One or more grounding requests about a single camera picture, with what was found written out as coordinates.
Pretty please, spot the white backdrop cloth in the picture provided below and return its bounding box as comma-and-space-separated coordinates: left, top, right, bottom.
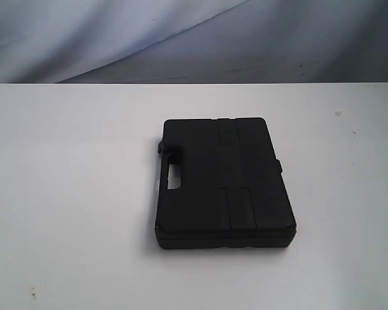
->
0, 1, 388, 83

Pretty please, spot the black plastic tool case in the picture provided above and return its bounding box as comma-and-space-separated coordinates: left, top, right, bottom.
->
155, 118, 297, 249

